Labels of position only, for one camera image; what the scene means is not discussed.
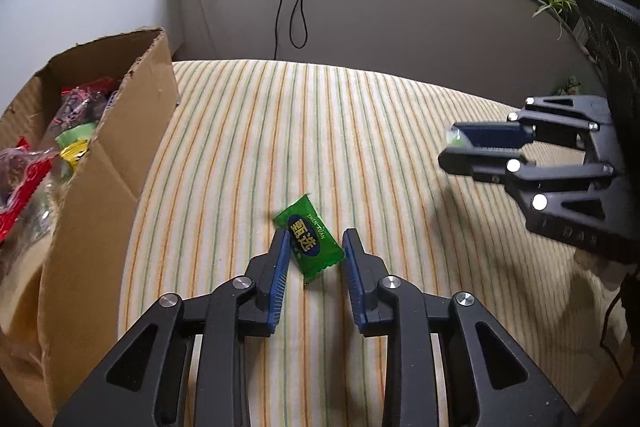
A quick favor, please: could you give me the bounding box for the green candy packet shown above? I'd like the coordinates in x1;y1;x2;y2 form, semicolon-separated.
272;193;347;287

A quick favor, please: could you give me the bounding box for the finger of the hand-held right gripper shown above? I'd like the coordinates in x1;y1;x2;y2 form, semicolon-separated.
451;94;615;151
439;147;626;254

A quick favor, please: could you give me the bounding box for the brown cardboard box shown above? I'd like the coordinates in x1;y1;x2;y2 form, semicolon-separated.
0;26;181;427

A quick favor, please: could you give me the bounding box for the red clear snack bag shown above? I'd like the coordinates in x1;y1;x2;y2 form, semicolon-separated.
50;77;121;140

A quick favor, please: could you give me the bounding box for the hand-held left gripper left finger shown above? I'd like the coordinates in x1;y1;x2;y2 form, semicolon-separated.
52;229;292;427

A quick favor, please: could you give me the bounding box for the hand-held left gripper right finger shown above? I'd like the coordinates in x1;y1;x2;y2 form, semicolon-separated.
341;228;581;427

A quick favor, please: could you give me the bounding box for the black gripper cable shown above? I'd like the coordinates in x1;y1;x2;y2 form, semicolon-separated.
597;274;640;378

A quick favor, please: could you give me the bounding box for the light green snack packet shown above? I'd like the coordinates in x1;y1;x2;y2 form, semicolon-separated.
54;122;98;150

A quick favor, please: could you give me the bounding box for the striped bed sheet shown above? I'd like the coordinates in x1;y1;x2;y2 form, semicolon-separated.
117;57;631;427

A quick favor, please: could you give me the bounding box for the red-trimmed clear snack bag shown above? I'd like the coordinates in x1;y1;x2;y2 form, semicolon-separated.
0;136;56;248

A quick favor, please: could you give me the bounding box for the yellow snack packet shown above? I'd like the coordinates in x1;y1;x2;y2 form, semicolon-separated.
59;142;93;170

